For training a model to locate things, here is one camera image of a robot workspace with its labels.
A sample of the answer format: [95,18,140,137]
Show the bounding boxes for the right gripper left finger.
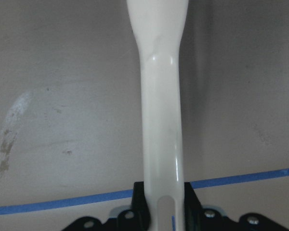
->
[108,182,151,231]

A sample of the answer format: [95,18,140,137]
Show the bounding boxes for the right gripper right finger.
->
[184,182,234,231]

